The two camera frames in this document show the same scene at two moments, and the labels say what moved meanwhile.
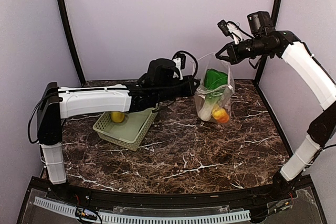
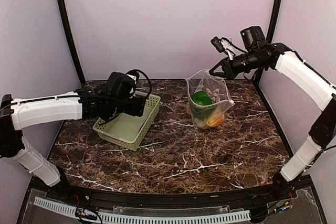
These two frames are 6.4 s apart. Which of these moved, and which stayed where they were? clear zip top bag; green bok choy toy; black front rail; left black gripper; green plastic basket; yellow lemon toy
Moved: yellow lemon toy; left black gripper; green bok choy toy; clear zip top bag
Stayed: green plastic basket; black front rail
